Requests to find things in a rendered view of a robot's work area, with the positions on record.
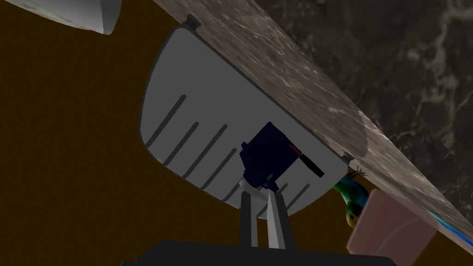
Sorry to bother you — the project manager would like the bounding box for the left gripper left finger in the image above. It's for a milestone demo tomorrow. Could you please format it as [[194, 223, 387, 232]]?
[[239, 189, 259, 248]]

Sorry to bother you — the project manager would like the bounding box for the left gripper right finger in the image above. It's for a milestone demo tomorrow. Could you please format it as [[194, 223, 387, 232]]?
[[266, 191, 297, 250]]

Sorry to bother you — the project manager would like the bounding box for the colourful parrot figure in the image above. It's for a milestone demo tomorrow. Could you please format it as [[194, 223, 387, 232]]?
[[332, 166, 473, 248]]

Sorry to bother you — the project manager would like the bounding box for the white rounded cone shape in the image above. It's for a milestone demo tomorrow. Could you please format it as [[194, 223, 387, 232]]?
[[3, 0, 123, 36]]

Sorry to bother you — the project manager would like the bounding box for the pink box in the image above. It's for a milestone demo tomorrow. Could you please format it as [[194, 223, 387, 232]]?
[[345, 188, 441, 256]]

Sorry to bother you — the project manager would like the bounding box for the grey rounded grooved tray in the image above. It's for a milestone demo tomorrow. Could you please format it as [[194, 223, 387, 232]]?
[[138, 14, 356, 222]]

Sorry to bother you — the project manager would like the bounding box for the dark blue blocky object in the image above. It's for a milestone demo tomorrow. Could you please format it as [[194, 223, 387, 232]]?
[[238, 121, 326, 193]]

